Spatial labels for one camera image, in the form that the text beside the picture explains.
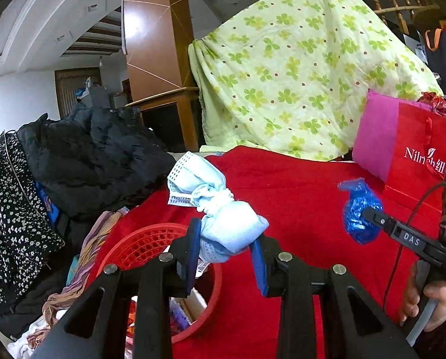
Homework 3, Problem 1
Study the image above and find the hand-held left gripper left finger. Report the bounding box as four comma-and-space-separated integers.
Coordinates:
30, 217, 203, 359

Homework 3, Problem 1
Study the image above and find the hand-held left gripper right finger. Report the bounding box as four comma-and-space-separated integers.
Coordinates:
250, 236, 420, 359

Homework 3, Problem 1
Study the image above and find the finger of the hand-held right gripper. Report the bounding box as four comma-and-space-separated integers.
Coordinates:
361, 207, 446, 270

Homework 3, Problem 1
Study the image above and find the light blue face mask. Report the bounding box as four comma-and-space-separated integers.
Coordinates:
167, 151, 270, 262

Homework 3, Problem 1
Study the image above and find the red plastic basket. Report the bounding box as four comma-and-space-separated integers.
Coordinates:
96, 222, 223, 345

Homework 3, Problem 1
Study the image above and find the white paper carton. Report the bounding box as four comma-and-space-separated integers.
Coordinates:
170, 288, 208, 324

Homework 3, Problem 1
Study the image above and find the blue plastic bag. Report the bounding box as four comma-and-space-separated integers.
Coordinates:
337, 177, 384, 245

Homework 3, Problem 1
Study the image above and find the person's right hand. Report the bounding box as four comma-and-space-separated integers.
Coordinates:
400, 260, 446, 333

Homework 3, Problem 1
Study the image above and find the purple wrapper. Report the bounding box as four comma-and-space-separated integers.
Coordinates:
168, 301, 191, 331

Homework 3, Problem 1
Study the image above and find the red table cloth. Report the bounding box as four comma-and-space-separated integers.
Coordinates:
84, 146, 446, 359

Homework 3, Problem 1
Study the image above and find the striped scarf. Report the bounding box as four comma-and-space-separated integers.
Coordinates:
26, 209, 130, 348

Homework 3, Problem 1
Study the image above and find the red paper gift bag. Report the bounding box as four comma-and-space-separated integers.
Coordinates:
384, 99, 446, 210

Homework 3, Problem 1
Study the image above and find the pink paper bag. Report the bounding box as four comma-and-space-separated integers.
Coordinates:
352, 89, 433, 184

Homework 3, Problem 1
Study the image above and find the red plastic bag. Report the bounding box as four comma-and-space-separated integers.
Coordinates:
417, 92, 446, 124

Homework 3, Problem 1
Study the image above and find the black puffy jacket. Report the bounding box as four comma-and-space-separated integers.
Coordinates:
17, 103, 176, 219

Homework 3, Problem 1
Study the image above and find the blue garment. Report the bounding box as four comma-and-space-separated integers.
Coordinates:
34, 181, 68, 229

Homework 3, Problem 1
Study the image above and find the navy garment with orange trim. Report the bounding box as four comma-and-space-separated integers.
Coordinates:
414, 9, 446, 98

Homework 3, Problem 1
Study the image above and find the white cloth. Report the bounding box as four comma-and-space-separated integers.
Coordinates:
7, 318, 59, 359

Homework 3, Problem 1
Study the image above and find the black white floral garment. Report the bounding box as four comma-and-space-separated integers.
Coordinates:
0, 131, 66, 303

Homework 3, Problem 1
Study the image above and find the brown wooden door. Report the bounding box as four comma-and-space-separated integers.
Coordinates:
54, 67, 104, 118

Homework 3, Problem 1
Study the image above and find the green clover print blanket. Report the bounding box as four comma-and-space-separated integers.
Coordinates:
188, 0, 444, 162

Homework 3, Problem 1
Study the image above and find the wooden cabinet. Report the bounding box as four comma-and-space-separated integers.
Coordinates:
122, 0, 205, 152

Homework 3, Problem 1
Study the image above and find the wooden stair railing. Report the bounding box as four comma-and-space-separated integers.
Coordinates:
331, 0, 442, 34

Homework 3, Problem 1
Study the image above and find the black cable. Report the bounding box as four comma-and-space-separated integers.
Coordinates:
383, 181, 446, 313

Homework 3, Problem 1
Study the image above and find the grey cable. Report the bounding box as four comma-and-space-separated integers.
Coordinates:
406, 299, 439, 346

